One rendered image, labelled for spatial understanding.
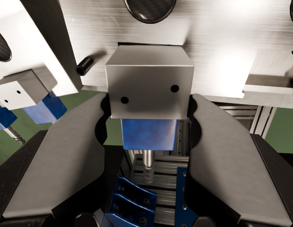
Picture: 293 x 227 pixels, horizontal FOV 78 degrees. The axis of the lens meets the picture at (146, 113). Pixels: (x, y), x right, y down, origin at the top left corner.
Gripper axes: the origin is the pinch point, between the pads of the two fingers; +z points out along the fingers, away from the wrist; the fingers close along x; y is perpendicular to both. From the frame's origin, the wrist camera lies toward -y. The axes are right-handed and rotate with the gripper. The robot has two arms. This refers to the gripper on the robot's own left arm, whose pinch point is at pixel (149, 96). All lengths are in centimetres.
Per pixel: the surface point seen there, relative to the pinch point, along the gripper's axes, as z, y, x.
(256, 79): 6.4, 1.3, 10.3
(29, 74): 10.3, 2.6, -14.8
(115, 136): 114, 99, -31
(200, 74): 4.4, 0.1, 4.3
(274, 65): 6.1, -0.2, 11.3
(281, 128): 93, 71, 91
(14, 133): 13.9, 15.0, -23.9
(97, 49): 5.5, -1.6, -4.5
